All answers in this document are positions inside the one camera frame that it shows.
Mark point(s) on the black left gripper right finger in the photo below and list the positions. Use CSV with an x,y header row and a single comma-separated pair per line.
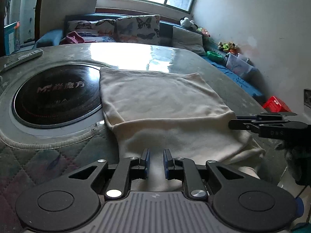
x,y
238,200

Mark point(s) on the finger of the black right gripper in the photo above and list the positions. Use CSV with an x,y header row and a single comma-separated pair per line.
x,y
267,116
257,125

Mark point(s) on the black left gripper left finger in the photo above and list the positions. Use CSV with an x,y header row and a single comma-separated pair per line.
x,y
72,200

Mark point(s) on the cream knit garment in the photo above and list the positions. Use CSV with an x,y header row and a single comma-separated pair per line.
x,y
182,113

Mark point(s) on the red box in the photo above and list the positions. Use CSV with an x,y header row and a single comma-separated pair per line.
x,y
275,105

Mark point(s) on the clear storage bag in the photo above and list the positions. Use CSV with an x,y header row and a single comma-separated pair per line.
x,y
239,66

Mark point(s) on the quilted grey table cover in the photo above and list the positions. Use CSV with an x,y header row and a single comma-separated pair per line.
x,y
31,156

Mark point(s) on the green bowl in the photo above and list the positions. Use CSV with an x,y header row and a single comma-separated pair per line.
x,y
215,57

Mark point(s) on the yellow plush toy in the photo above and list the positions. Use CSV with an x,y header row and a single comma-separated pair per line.
x,y
228,47

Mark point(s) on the grey cushion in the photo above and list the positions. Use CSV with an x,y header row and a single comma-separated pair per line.
x,y
188,40

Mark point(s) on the round black induction cooktop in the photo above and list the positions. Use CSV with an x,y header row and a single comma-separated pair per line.
x,y
58,96

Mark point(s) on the white plush toy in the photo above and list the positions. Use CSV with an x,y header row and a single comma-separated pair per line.
x,y
187,23

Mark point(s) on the square butterfly print pillow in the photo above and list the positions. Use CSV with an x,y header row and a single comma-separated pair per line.
x,y
143,29

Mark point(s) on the grey remote control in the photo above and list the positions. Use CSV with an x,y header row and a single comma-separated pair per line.
x,y
24,58

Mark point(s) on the long butterfly print pillow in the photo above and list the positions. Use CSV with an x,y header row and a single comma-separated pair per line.
x,y
102,30

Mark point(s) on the pink cloth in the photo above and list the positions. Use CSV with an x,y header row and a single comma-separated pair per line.
x,y
72,38

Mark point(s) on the blue white cabinet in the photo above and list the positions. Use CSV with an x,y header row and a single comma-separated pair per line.
x,y
11,38

